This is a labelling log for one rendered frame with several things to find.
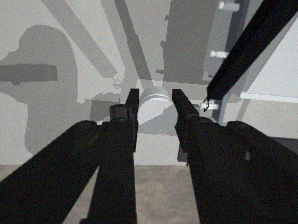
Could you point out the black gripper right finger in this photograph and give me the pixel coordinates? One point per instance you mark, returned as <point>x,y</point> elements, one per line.
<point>224,192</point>

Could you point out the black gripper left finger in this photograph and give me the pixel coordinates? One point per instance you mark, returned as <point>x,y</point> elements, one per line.
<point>45,188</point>

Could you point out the light grey cylinder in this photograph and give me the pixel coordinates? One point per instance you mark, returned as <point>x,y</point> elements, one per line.
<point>157,114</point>

